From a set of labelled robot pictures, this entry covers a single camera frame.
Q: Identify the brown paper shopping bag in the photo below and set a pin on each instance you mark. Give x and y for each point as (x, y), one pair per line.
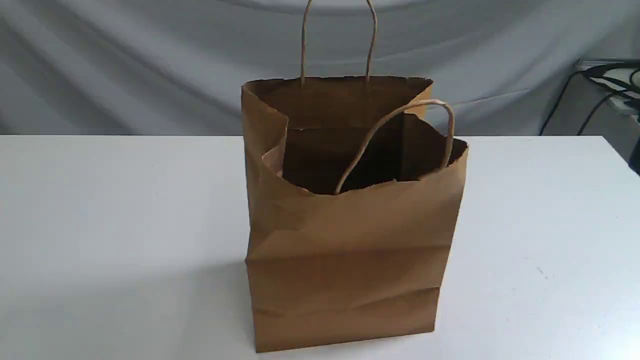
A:
(354, 187)

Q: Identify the grey backdrop cloth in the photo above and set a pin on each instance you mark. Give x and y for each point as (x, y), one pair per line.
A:
(176, 67)

